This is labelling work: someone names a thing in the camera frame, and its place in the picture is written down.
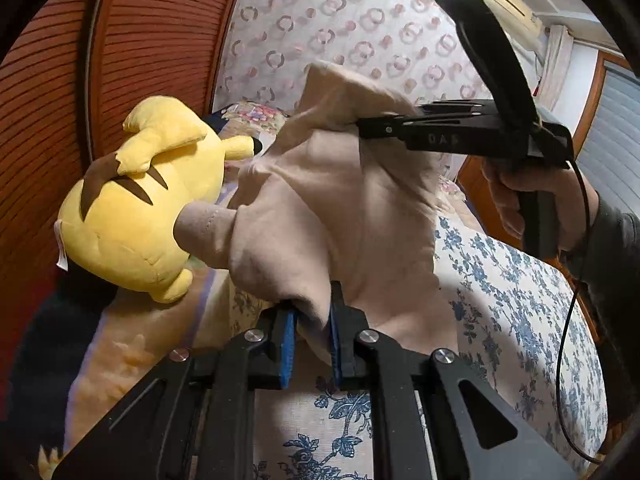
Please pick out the white air conditioner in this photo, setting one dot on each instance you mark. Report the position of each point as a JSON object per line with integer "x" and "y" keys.
{"x": 520, "y": 10}

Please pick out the beige window curtain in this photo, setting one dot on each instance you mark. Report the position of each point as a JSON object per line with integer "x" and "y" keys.
{"x": 557, "y": 65}

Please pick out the grey window blind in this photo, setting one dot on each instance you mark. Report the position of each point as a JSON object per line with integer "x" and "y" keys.
{"x": 620, "y": 125}

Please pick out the person's right hand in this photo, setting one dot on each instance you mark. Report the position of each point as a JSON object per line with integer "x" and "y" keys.
{"x": 505, "y": 195}

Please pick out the wooden louvred wardrobe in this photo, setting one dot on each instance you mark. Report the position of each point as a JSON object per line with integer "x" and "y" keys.
{"x": 150, "y": 35}

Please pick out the wooden window frame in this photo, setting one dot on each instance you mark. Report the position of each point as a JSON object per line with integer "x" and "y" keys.
{"x": 597, "y": 90}

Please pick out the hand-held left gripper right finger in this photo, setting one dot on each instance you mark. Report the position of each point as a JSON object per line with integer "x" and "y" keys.
{"x": 335, "y": 340}

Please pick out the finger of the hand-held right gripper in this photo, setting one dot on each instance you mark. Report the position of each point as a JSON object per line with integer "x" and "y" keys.
{"x": 385, "y": 127}
{"x": 455, "y": 108}

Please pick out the peach printed t-shirt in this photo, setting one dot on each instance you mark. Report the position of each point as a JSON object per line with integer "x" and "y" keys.
{"x": 325, "y": 200}

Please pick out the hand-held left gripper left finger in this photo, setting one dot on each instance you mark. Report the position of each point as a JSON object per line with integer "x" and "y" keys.
{"x": 287, "y": 350}

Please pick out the floral blanket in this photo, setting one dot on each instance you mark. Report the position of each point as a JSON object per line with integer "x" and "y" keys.
{"x": 165, "y": 320}

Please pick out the person's right forearm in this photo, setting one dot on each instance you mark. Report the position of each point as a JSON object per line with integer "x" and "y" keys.
{"x": 615, "y": 260}

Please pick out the yellow plush toy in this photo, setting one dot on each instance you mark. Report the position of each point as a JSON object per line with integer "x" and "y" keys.
{"x": 130, "y": 220}

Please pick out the blue floral bedsheet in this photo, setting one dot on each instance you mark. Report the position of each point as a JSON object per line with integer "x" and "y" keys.
{"x": 500, "y": 300}

